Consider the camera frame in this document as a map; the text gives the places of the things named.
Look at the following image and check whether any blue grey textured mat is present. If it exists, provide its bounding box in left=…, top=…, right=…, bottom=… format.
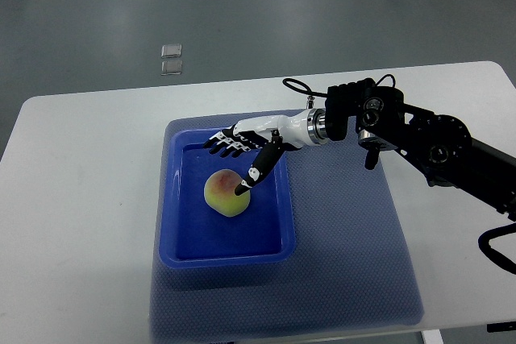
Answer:
left=149, top=114, right=424, bottom=343

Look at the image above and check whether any blue plastic tray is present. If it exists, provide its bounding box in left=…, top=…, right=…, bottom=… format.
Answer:
left=157, top=128, right=296, bottom=269

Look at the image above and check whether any black table bracket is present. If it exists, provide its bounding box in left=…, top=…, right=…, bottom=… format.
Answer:
left=486, top=321, right=516, bottom=333

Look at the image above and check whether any yellow red peach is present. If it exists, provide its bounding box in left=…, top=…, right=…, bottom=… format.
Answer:
left=203, top=169, right=251, bottom=218

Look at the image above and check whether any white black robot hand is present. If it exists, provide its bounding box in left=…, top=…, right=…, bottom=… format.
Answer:
left=203, top=110, right=314, bottom=196

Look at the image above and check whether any white table leg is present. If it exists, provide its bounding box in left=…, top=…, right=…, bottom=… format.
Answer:
left=421, top=329, right=444, bottom=344

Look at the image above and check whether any lower grey floor plate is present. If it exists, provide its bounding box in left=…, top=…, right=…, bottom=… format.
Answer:
left=161, top=60, right=183, bottom=76

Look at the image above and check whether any upper grey floor plate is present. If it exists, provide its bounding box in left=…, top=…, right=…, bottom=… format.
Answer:
left=160, top=44, right=182, bottom=58

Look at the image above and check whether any grey floor plate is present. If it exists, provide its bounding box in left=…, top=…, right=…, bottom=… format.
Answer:
left=160, top=44, right=182, bottom=58
left=161, top=60, right=183, bottom=76

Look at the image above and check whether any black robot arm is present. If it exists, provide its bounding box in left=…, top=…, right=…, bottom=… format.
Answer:
left=312, top=78, right=515, bottom=273

